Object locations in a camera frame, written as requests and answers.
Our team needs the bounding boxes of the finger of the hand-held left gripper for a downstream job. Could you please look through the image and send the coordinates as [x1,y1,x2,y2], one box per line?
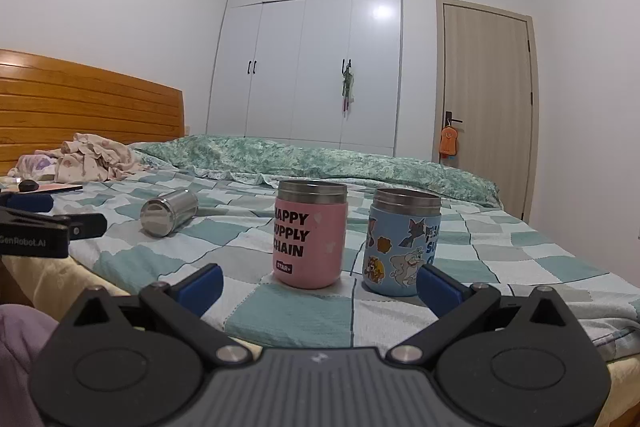
[0,192,55,214]
[68,213,108,241]

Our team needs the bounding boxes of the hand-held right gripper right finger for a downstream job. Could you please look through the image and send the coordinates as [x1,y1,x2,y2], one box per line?
[387,264,583,365]

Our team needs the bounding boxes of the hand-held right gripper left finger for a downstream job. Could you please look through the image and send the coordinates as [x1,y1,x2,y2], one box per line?
[59,263,253,365]

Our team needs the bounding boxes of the plain steel cup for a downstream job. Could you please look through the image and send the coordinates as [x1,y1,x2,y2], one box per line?
[140,188,200,238]

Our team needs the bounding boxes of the blue cartoon sticker cup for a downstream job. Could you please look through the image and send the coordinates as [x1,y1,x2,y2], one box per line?
[362,188,442,298]

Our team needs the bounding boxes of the pink steel-rimmed cup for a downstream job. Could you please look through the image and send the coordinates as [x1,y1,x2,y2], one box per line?
[271,179,349,290]

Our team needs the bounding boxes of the purple printed cloth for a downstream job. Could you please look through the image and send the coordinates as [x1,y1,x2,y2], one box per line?
[9,153,59,180]

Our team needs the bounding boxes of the yellow mattress cover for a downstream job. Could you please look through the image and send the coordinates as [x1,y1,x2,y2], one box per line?
[4,254,640,427]

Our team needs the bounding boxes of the pink crumpled clothes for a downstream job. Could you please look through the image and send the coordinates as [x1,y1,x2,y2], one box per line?
[54,133,149,184]

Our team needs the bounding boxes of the checkered bed sheet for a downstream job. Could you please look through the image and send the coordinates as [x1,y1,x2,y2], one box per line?
[0,171,640,360]

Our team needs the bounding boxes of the person's purple clothing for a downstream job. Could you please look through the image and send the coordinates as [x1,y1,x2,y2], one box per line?
[0,304,60,427]

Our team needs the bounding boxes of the wooden headboard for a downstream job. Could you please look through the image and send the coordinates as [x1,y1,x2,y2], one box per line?
[0,48,185,178]

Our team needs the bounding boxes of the orange door hanger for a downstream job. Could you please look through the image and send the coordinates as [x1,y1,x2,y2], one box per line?
[439,124,460,160]

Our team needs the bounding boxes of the green floral quilt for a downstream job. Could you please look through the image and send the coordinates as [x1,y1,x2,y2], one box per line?
[132,134,501,210]

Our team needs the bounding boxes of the beige door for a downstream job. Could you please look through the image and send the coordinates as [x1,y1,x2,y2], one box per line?
[432,0,540,223]

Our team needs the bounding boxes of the white wardrobe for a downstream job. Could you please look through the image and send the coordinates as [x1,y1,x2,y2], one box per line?
[206,0,404,158]

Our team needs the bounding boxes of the hanging ornament on wardrobe handle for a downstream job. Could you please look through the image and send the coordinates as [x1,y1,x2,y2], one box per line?
[341,62,357,116]

